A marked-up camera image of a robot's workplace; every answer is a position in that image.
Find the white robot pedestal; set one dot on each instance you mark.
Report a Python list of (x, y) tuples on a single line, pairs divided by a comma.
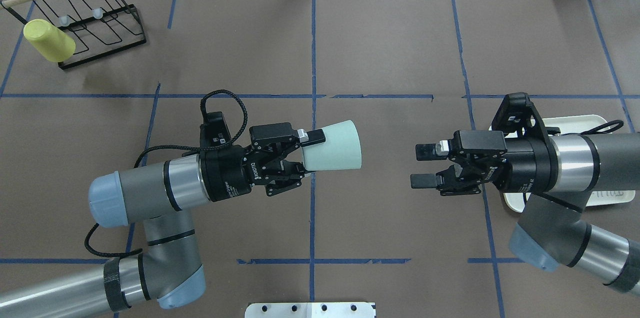
[(312, 310)]

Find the white bear print tray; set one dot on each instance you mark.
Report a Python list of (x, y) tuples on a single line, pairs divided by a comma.
[(576, 162)]

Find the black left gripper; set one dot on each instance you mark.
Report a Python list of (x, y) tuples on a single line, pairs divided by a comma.
[(225, 174)]

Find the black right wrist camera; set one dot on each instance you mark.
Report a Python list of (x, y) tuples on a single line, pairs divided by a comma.
[(517, 114)]

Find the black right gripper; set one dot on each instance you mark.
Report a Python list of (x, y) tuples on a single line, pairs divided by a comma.
[(525, 164)]

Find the light green cup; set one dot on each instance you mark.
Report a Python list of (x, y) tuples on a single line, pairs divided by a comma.
[(340, 151)]

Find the black wire cup rack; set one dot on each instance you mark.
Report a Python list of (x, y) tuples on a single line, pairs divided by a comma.
[(100, 28)]

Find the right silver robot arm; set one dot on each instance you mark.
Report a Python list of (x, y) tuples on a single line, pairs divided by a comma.
[(552, 233)]

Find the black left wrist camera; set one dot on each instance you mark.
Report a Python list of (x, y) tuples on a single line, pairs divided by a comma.
[(214, 132)]

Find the yellow cup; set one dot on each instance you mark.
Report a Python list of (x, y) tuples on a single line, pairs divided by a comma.
[(51, 42)]

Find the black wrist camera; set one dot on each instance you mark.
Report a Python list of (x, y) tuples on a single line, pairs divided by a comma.
[(517, 114), (214, 132)]

